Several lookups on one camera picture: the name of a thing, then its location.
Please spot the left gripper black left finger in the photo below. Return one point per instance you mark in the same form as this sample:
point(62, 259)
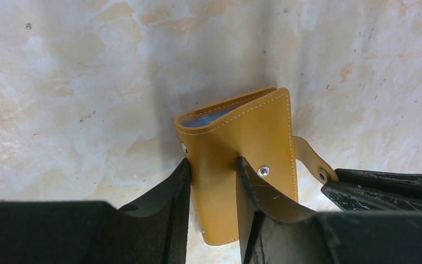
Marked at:
point(161, 216)

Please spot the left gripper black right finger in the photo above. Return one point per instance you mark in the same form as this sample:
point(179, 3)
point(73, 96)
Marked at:
point(272, 227)

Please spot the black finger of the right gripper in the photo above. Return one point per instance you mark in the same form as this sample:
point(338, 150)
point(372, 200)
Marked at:
point(364, 190)

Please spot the yellow leather card holder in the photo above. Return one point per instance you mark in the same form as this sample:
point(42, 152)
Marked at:
point(256, 126)

